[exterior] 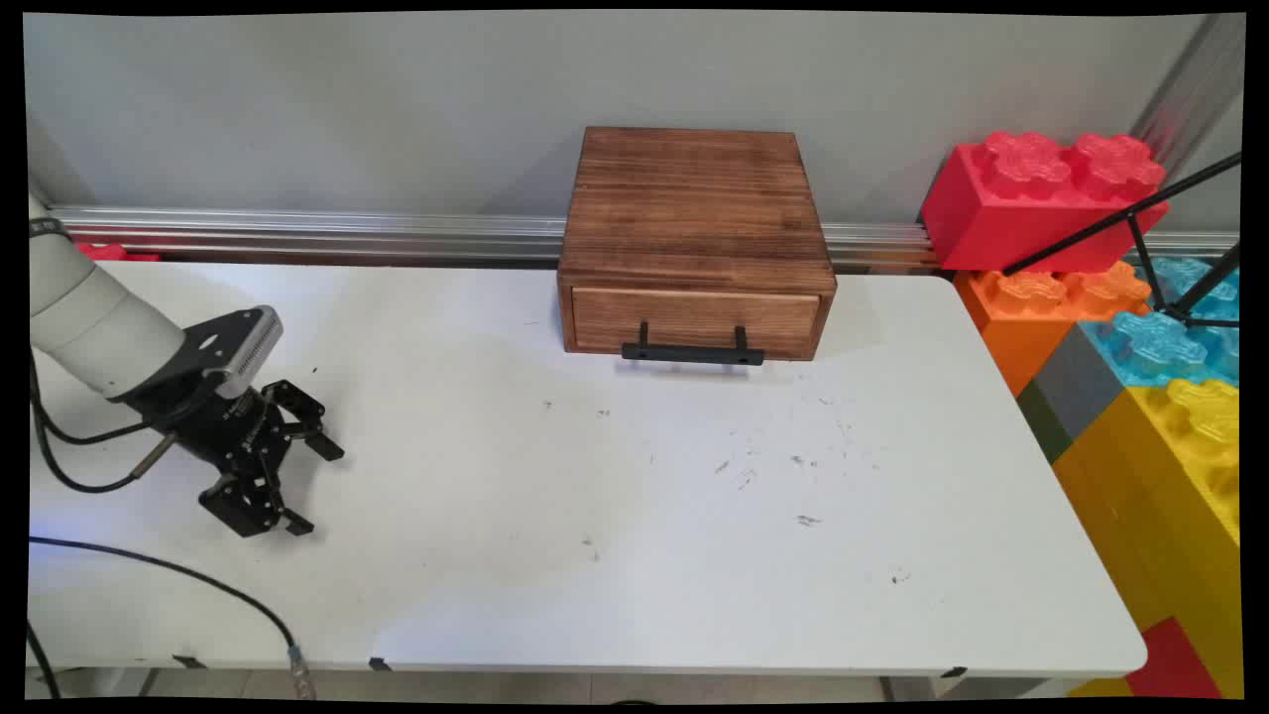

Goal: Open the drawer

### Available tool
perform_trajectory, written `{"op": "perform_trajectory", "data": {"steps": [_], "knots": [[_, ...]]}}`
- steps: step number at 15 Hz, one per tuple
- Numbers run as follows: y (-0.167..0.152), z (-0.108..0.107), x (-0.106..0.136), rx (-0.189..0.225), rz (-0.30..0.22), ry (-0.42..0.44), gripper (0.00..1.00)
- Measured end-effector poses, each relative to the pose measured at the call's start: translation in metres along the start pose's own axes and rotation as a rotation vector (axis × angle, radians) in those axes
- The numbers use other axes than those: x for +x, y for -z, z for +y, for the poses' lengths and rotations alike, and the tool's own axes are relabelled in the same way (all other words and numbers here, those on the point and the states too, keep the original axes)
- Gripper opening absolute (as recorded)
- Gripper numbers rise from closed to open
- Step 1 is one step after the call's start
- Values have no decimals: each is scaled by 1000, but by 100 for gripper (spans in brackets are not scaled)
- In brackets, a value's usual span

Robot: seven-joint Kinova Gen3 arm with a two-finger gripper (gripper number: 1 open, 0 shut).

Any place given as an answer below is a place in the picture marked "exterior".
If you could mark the big grey toy brick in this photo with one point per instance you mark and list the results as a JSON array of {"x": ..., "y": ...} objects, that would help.
[{"x": 1076, "y": 382}]

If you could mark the big translucent blue toy brick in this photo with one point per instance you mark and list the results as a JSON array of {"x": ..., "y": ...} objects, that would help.
[{"x": 1160, "y": 347}]

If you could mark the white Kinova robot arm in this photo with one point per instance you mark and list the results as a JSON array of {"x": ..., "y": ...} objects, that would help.
[{"x": 89, "y": 307}]

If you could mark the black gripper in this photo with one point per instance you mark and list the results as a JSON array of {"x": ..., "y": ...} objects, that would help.
[{"x": 223, "y": 426}]

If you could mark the dark wooden drawer cabinet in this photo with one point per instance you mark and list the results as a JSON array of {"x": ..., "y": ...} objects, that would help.
[{"x": 694, "y": 208}]

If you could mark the big yellow toy brick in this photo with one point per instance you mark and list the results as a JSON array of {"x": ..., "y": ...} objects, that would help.
[{"x": 1160, "y": 496}]

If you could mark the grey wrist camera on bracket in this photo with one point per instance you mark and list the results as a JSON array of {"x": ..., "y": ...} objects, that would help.
[{"x": 253, "y": 347}]

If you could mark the big orange toy brick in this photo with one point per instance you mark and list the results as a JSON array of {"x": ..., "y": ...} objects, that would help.
[{"x": 1021, "y": 317}]

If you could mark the slanted aluminium profile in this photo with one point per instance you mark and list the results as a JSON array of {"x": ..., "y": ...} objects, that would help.
[{"x": 1185, "y": 89}]

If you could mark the black tripod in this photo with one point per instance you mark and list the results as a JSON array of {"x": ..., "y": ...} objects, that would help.
[{"x": 1091, "y": 228}]

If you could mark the small red toy brick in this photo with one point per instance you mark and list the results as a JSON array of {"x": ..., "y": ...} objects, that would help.
[{"x": 114, "y": 252}]

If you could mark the flat red toy brick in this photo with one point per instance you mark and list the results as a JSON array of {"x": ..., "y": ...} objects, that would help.
[{"x": 1175, "y": 664}]

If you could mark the horizontal aluminium rail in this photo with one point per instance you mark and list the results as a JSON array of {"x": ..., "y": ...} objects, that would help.
[{"x": 347, "y": 233}]

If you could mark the big red toy brick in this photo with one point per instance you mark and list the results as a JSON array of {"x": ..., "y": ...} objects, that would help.
[{"x": 1021, "y": 213}]

